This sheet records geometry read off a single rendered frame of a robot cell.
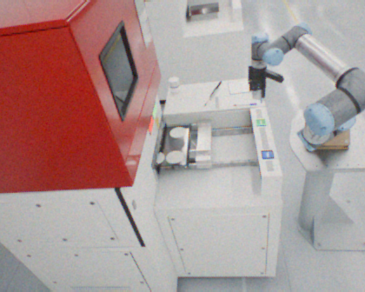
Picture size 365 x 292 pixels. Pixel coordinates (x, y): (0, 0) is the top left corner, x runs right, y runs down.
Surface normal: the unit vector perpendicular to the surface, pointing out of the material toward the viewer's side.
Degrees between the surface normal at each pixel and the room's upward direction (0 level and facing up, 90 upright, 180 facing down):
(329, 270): 0
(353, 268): 0
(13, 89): 90
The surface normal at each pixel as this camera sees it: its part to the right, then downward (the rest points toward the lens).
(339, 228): -0.15, -0.74
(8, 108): -0.07, 0.67
